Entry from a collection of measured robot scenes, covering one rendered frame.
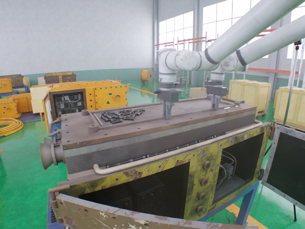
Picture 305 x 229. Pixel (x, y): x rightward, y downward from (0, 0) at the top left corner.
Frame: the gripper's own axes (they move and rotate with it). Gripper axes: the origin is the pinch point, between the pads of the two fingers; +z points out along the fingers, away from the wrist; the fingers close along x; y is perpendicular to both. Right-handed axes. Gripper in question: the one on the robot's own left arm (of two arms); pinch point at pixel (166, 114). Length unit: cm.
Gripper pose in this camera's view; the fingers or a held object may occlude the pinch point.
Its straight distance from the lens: 91.0
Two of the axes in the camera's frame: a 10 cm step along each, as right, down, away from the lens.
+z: 0.0, 9.6, 2.9
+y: -8.8, 1.4, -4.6
